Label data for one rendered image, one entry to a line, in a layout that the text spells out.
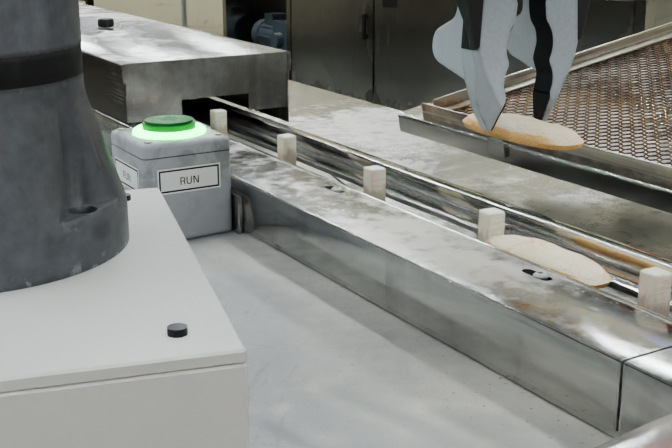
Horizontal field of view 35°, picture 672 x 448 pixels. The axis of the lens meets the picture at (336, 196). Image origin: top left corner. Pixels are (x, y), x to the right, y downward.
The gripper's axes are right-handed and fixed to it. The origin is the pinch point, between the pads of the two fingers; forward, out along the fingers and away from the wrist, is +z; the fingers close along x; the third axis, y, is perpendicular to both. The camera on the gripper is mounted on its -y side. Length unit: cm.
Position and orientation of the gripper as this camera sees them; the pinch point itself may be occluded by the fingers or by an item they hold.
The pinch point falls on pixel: (522, 107)
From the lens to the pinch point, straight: 67.8
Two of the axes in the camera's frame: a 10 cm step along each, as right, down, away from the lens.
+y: -5.1, -2.2, 8.3
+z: 0.1, 9.7, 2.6
